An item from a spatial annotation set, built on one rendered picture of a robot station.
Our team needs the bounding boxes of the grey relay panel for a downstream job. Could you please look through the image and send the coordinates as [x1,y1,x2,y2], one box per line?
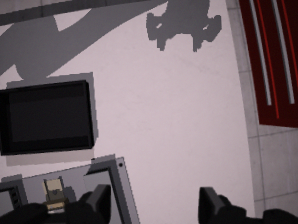
[0,157,140,224]

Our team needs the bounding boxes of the black parts tray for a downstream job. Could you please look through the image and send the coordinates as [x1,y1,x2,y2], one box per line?
[0,80,94,156]

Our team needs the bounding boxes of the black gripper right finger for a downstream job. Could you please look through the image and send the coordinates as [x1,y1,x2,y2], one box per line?
[198,187,298,224]

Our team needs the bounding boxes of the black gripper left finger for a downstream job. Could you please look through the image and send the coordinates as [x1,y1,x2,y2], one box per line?
[0,184,111,224]

